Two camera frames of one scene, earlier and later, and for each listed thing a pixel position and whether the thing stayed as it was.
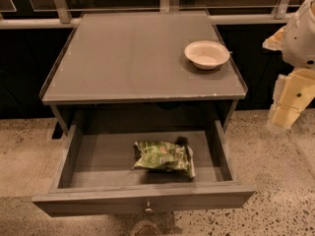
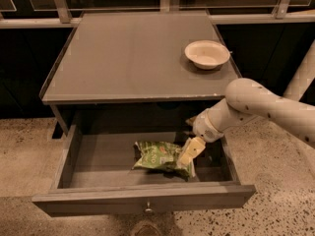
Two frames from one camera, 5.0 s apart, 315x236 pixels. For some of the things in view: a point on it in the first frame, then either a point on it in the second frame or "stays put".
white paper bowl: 206,54 stays put
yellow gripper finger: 276,41 to 212,124
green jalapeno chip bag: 165,155 stays put
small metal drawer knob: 148,209 stays put
